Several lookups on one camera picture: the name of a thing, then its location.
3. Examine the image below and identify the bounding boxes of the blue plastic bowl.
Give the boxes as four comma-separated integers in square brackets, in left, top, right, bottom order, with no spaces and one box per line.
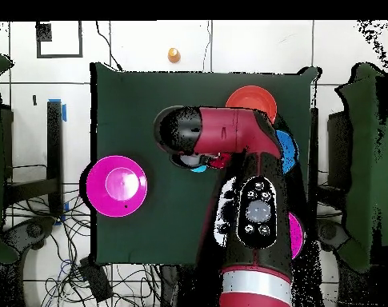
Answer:
[274,130,299,175]

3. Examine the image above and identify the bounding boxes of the large pink plastic bowl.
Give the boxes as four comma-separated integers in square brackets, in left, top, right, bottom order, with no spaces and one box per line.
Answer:
[86,155,149,218]
[287,212,306,260]

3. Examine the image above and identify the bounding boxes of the red plastic cup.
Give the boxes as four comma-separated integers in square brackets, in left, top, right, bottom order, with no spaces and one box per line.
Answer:
[208,152,233,169]

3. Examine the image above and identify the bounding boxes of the large orange plastic bowl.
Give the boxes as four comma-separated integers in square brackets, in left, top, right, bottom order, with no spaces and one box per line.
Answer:
[225,85,278,124]

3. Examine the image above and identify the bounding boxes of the thin black floor cable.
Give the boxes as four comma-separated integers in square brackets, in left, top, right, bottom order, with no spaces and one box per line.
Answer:
[95,20,123,72]

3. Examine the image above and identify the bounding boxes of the tangle of floor cables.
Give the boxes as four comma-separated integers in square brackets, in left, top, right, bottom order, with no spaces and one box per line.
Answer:
[4,188,162,307]

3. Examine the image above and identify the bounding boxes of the black square floor frame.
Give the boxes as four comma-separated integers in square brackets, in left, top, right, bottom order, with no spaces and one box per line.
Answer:
[35,20,84,59]

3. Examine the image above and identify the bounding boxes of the black metal stand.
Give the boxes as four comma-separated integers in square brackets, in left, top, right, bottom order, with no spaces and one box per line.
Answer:
[309,107,319,221]
[2,100,65,218]

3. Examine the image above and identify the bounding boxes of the orange plastic cup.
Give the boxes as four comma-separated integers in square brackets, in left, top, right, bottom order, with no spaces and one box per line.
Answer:
[167,47,182,65]

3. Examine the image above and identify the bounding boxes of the grey office chair base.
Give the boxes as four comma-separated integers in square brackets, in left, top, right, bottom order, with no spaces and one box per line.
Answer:
[316,218,351,253]
[1,216,57,253]

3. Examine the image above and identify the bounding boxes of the black power strip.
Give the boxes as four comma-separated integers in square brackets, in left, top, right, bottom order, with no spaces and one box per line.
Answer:
[78,257,114,303]

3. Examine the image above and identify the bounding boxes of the dark green tablecloth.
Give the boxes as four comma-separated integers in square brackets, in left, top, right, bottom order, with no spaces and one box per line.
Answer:
[90,62,322,269]

